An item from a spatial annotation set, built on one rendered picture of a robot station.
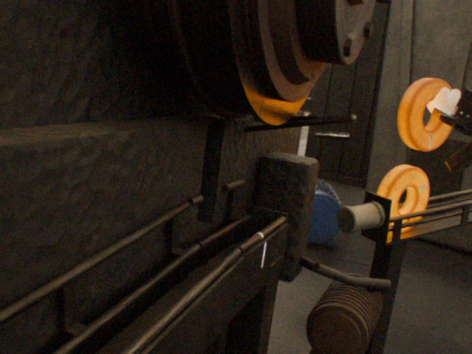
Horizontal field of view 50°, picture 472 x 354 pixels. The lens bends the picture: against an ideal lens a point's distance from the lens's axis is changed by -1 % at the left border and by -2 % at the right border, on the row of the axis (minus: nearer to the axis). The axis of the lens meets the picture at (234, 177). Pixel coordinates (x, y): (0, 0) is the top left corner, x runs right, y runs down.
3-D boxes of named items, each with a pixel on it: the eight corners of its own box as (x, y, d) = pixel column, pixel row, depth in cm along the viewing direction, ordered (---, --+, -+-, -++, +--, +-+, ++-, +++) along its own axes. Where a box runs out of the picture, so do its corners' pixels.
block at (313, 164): (240, 271, 101) (256, 153, 96) (255, 259, 108) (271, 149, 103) (291, 285, 97) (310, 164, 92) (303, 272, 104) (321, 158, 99)
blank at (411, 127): (400, 78, 105) (412, 80, 103) (447, 77, 113) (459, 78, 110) (393, 151, 109) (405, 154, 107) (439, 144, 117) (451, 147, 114)
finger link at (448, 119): (444, 107, 106) (477, 124, 100) (441, 114, 107) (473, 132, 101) (430, 105, 104) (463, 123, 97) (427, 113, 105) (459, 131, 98)
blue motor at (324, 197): (285, 248, 284) (293, 189, 277) (282, 219, 340) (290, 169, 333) (339, 255, 283) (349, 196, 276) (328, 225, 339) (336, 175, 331)
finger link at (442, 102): (434, 80, 108) (469, 96, 101) (423, 105, 110) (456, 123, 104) (425, 79, 106) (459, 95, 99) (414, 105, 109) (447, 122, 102)
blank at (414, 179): (383, 241, 119) (394, 246, 116) (366, 190, 111) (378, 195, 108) (422, 203, 124) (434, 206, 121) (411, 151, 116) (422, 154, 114)
